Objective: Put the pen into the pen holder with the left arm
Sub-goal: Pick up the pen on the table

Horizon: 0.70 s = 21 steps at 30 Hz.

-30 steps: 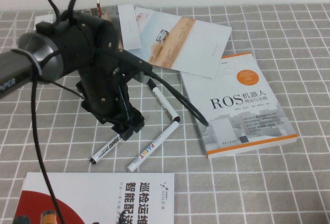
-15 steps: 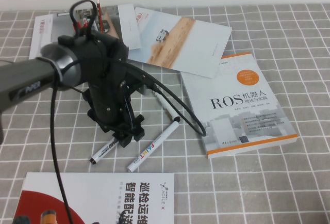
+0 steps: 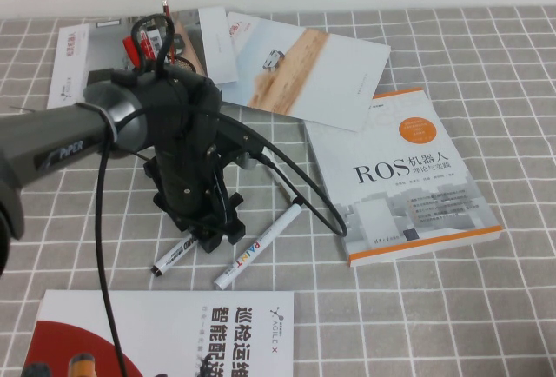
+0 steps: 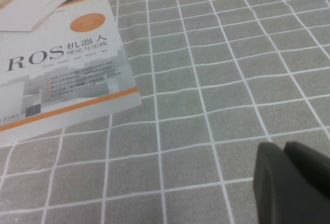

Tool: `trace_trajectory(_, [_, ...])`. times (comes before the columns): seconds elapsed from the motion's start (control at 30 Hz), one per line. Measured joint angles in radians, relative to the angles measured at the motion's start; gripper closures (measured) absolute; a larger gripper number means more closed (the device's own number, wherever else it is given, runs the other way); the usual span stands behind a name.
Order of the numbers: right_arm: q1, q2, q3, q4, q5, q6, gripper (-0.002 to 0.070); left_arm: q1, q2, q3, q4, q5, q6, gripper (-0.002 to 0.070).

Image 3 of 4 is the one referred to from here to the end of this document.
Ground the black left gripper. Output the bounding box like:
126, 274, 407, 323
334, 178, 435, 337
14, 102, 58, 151
142, 133, 248, 254

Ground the whiteboard marker with black cap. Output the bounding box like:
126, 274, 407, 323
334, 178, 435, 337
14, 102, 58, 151
150, 232, 202, 277

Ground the slim red pen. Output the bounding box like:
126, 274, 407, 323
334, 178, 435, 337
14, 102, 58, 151
138, 31, 154, 62

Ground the thick red-capped pen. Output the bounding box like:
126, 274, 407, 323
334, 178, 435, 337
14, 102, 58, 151
122, 36, 143, 68

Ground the white paint marker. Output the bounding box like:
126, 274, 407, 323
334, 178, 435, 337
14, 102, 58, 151
213, 203, 302, 290

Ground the white red AgileX brochure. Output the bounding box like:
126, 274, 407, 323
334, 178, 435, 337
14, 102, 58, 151
19, 289, 295, 377

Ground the grey checkered tablecloth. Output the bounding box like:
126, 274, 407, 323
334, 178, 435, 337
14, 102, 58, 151
0, 3, 556, 377

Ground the white orange ROS book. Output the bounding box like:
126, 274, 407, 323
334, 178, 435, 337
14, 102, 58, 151
303, 87, 503, 268

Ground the brochure with desert vehicle photo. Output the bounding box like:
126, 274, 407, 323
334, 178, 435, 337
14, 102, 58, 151
203, 12, 391, 134

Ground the white barcode marker black cap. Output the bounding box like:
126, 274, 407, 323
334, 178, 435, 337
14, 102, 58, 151
146, 25, 165, 55

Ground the brochure with office photo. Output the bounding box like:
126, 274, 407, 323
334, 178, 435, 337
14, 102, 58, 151
46, 6, 239, 111

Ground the red pencil with eraser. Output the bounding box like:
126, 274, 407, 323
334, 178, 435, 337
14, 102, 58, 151
160, 0, 177, 64

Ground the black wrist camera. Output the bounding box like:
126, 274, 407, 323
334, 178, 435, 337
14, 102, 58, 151
216, 122, 275, 173

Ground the long black camera cable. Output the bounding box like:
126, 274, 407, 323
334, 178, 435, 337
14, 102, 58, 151
96, 105, 350, 377

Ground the short black looped cable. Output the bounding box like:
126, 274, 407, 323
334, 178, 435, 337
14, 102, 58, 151
131, 13, 176, 77

